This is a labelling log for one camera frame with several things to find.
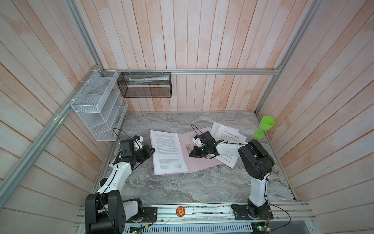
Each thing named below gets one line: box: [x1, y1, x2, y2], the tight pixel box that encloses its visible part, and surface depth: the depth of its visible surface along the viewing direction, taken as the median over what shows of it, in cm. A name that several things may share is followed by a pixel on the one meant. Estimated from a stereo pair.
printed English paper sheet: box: [149, 129, 189, 176], surface depth 92 cm
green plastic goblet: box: [253, 115, 276, 139], surface depth 99 cm
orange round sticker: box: [175, 205, 186, 218], surface depth 76 cm
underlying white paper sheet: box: [209, 121, 240, 138], surface depth 110 cm
